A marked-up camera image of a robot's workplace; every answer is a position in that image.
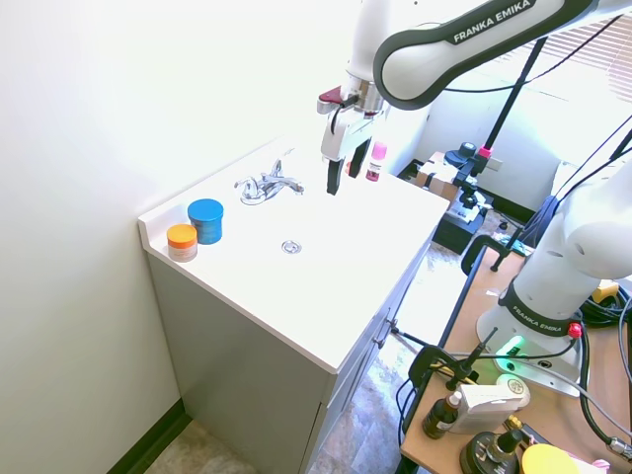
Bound black camera stand pole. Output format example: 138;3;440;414
481;38;547;160

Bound white cardboard box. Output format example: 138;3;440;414
451;383;524;435

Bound blue lidded jar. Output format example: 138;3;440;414
187;197;225;246

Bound yellow round lid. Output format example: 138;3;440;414
521;442;569;474

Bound dark brown glass bottle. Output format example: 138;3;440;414
422;389;462;440

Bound round white patterned container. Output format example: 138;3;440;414
495;373;531;407

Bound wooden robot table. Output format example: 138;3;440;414
399;244;632;474

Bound black camera mount head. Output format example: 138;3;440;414
443;141;493;208

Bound grey vanity cabinet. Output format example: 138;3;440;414
146;216;441;474

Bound cabinet door handle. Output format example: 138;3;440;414
374;319;399;346

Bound window blinds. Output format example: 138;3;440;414
513;9;632;103

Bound dark red wrist camera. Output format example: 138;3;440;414
316;86;357;116

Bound black cable bundle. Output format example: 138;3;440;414
577;278;632;328

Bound pink capped bottle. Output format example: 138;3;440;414
365;141;388;183

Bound white sink countertop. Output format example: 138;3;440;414
136;132;451;373

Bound black storage case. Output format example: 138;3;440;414
432;209;488;257

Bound chrome faucet spout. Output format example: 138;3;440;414
260;175;306;197

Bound orange lidded jar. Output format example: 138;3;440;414
166;223;199;263

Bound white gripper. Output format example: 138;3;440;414
320;106;387;197

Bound black round base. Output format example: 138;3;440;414
462;428;525;474

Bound black C-clamp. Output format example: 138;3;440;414
461;235;511;274
407;326;500;392

